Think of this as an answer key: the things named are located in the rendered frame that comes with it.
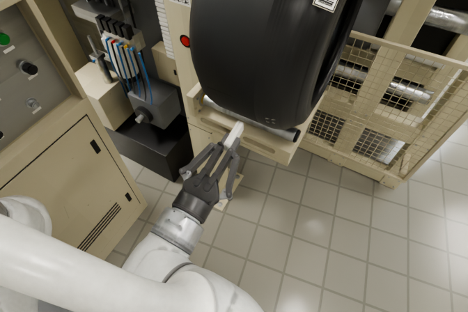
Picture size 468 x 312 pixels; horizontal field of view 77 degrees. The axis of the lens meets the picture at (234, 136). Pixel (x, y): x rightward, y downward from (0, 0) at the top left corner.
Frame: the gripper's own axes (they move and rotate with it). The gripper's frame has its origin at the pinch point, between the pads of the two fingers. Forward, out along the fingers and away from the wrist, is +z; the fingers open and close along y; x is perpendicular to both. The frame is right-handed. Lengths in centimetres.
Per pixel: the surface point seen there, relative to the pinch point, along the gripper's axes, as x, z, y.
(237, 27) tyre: -19.2, 12.5, 4.8
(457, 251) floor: 115, 45, -105
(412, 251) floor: 113, 34, -84
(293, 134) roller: 19.5, 18.0, -9.7
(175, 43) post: 9.8, 27.3, 36.7
